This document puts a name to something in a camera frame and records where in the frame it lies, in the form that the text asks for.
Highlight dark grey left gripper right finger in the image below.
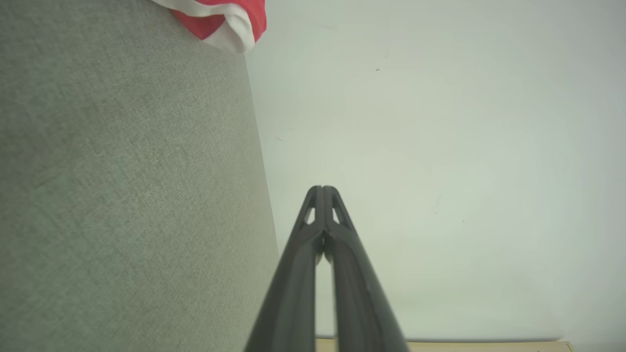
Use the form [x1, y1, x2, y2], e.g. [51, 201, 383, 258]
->
[323, 186, 409, 352]

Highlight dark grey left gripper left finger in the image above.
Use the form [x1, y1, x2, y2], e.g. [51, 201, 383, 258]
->
[245, 186, 324, 352]

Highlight red shorts with white stripe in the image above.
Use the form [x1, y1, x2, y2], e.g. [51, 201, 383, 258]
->
[149, 0, 268, 54]

